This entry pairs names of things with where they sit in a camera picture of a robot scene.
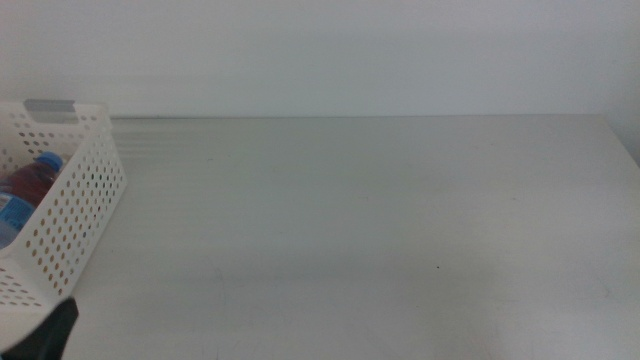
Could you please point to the white perforated plastic basket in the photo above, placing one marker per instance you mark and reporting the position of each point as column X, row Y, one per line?
column 75, row 210

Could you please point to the red cola can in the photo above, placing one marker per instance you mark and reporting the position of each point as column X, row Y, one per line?
column 30, row 185

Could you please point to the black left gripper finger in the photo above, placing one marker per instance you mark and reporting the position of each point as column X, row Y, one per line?
column 45, row 335

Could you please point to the clear water bottle blue cap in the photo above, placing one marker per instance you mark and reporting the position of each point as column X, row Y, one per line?
column 12, row 212

